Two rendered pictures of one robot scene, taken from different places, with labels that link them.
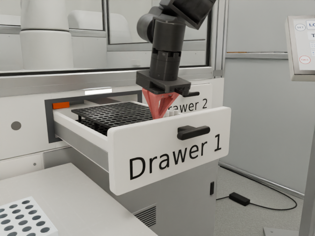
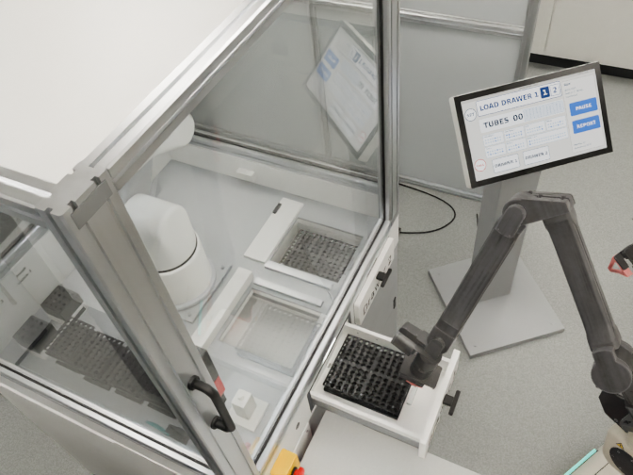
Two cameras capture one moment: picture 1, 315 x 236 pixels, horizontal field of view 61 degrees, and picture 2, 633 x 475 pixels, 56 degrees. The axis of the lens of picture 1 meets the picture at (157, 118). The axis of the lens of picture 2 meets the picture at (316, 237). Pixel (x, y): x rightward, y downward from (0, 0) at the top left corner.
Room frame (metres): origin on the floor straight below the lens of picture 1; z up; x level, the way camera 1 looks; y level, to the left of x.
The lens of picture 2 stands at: (-0.08, 0.43, 2.43)
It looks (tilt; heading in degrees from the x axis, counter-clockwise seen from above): 49 degrees down; 341
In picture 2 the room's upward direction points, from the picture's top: 9 degrees counter-clockwise
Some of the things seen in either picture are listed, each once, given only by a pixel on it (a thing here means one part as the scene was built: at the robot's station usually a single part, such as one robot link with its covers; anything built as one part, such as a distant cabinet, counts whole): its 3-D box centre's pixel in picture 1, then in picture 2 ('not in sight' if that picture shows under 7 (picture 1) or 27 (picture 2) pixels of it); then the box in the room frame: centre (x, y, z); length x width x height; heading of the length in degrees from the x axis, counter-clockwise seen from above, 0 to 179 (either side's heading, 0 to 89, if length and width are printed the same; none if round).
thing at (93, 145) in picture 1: (121, 126); (368, 376); (0.64, 0.09, 0.86); 0.40 x 0.26 x 0.06; 38
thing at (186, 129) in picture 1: (189, 131); (449, 401); (0.46, -0.06, 0.91); 0.07 x 0.04 x 0.01; 128
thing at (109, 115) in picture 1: (123, 124); (371, 377); (0.64, 0.08, 0.87); 0.22 x 0.18 x 0.06; 38
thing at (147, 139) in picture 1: (178, 143); (439, 402); (0.48, -0.04, 0.87); 0.29 x 0.02 x 0.11; 128
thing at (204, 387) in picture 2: not in sight; (215, 408); (0.45, 0.49, 1.45); 0.05 x 0.03 x 0.19; 38
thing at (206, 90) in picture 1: (183, 101); (375, 280); (0.92, -0.09, 0.87); 0.29 x 0.02 x 0.11; 128
